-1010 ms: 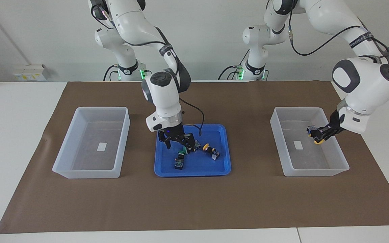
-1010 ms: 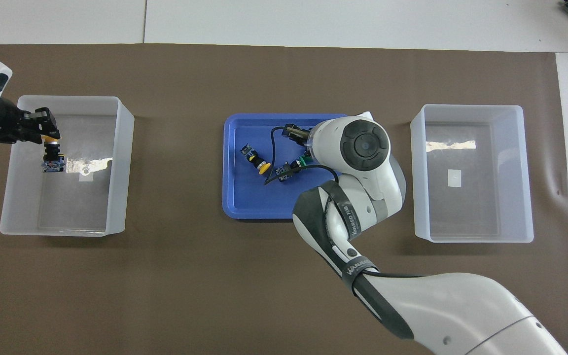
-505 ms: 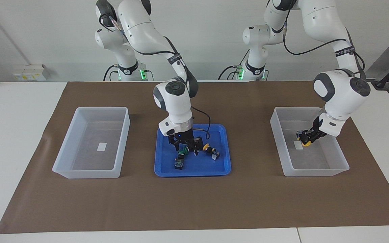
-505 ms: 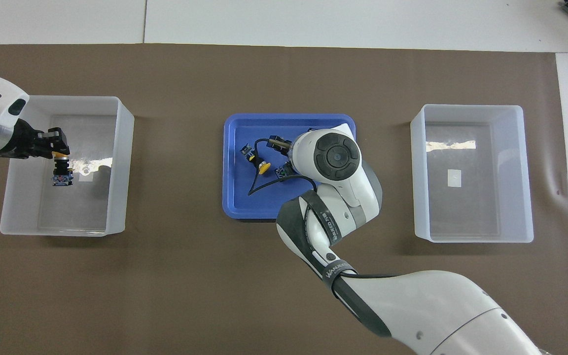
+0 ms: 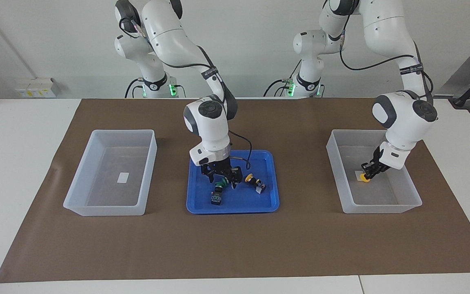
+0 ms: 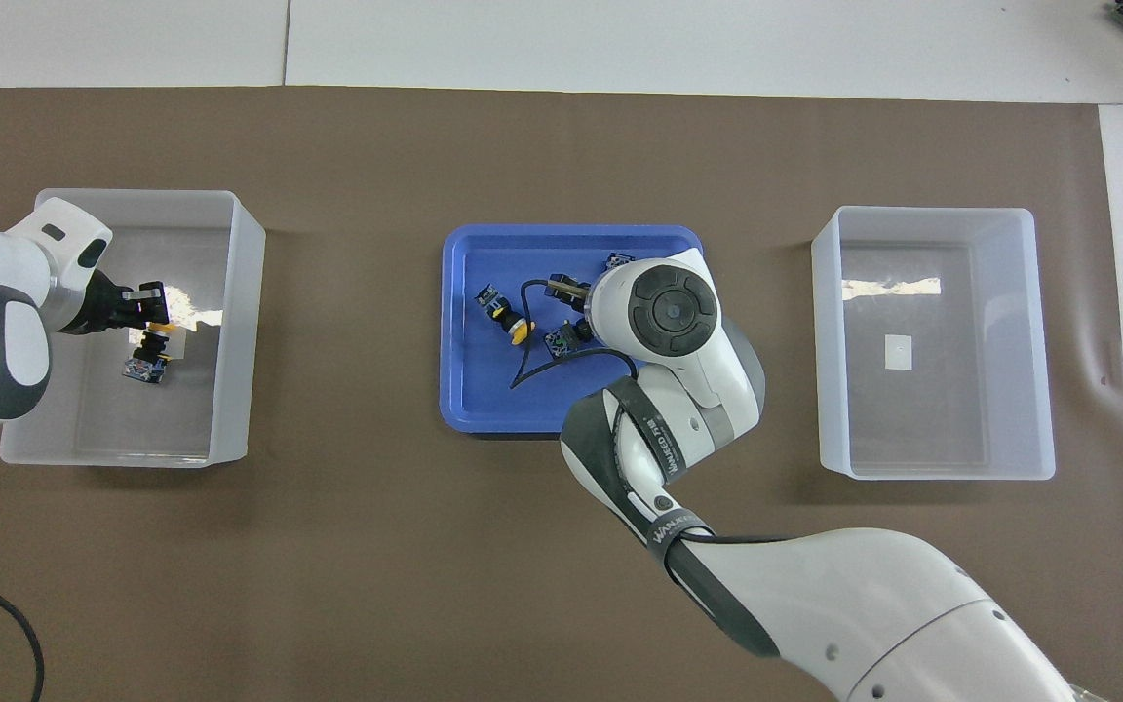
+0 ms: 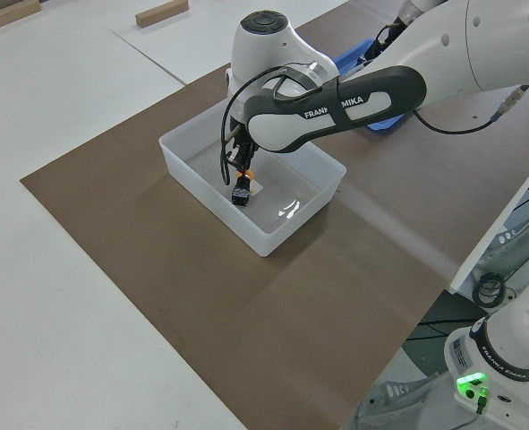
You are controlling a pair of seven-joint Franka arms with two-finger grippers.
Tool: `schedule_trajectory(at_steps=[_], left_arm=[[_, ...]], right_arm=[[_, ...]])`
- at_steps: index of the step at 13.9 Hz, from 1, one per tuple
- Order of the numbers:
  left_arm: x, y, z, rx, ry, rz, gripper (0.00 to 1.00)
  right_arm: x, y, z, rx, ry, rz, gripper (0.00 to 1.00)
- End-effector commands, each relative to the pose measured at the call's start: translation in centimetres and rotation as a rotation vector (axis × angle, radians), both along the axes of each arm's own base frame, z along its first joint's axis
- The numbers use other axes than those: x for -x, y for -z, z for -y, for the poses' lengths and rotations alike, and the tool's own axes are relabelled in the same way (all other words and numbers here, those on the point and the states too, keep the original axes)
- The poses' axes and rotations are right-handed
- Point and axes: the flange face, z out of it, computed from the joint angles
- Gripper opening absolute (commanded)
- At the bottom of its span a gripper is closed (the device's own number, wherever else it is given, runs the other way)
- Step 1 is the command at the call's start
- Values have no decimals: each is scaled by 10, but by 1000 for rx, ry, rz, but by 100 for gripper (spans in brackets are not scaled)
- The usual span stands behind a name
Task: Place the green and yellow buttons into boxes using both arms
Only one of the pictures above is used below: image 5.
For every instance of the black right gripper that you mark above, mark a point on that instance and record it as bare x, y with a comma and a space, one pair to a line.
218, 167

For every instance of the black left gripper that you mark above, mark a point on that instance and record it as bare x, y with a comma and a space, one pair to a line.
380, 160

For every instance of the green push button switch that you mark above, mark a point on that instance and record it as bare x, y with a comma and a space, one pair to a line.
216, 199
223, 179

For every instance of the yellow push button switch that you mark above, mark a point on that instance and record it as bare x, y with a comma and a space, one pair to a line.
259, 187
364, 178

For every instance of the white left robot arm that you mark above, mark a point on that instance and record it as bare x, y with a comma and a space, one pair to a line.
406, 118

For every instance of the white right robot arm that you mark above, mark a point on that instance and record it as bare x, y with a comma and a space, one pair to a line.
210, 118

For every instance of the white paper label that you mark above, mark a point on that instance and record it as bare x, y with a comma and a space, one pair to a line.
123, 177
357, 174

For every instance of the blue plastic tray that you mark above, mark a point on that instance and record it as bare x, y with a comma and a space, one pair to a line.
202, 200

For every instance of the translucent white plastic box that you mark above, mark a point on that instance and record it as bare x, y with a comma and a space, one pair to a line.
96, 209
382, 208

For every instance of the brown table mat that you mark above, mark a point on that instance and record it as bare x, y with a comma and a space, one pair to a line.
235, 245

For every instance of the white wall socket strip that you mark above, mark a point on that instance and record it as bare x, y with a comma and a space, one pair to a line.
35, 87

